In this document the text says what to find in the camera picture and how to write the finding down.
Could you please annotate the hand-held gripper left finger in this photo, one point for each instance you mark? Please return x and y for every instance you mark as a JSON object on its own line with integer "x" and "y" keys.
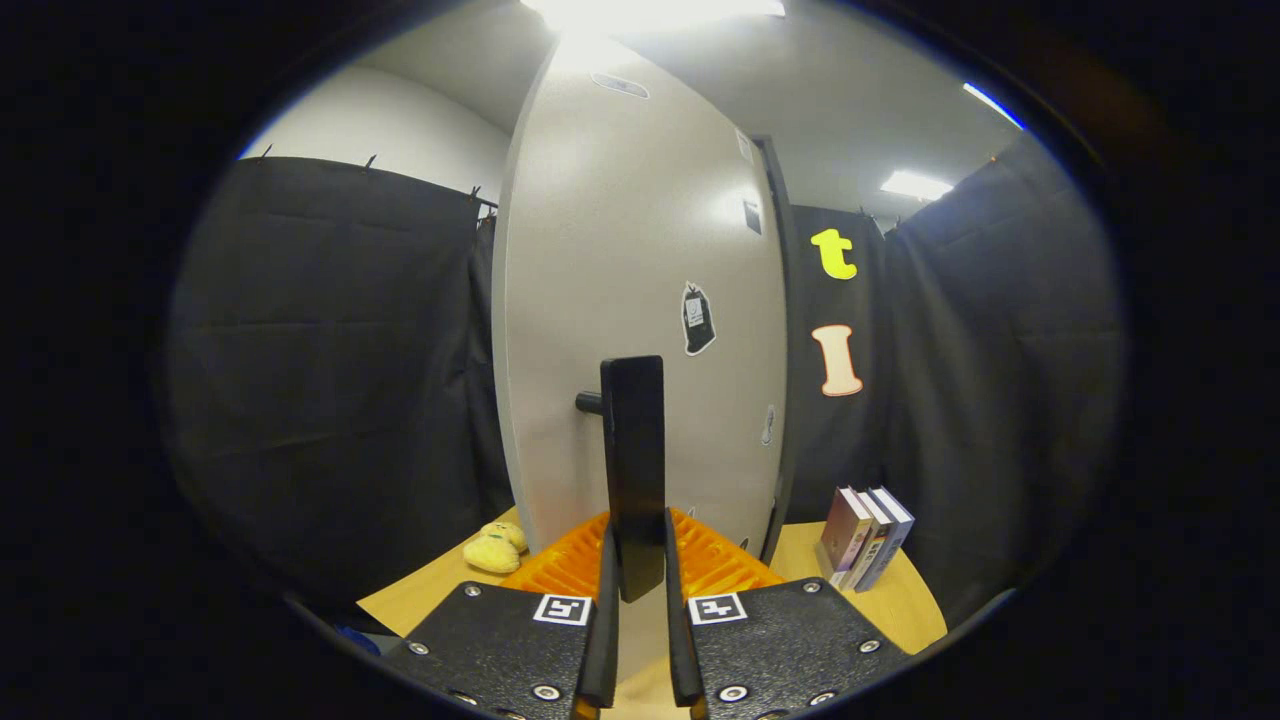
{"x": 606, "y": 640}

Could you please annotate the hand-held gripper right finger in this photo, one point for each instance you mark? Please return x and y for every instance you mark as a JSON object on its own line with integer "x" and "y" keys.
{"x": 680, "y": 640}

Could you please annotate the beige cabinet door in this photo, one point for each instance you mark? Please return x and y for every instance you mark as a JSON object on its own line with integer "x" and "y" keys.
{"x": 600, "y": 250}

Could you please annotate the yellow plush toy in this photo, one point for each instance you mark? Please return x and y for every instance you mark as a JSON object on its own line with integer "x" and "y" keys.
{"x": 492, "y": 552}

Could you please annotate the dark spine book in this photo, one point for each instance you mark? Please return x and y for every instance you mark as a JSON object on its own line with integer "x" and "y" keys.
{"x": 872, "y": 550}

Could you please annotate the blue grey spine book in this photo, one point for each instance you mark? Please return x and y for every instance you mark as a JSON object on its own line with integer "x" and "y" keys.
{"x": 893, "y": 540}

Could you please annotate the black backdrop cloth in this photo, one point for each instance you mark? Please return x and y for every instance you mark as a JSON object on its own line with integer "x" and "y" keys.
{"x": 320, "y": 380}

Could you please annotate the dark grey cabinet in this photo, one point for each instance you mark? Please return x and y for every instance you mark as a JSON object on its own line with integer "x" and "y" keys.
{"x": 779, "y": 190}

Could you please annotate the small ceiling light panel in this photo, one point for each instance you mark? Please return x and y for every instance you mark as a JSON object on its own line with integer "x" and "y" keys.
{"x": 915, "y": 184}

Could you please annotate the double ceiling light panel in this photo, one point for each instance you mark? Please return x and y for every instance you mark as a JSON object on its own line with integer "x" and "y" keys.
{"x": 992, "y": 103}

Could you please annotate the large ceiling light panel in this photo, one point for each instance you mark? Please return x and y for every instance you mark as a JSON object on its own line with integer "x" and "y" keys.
{"x": 650, "y": 10}

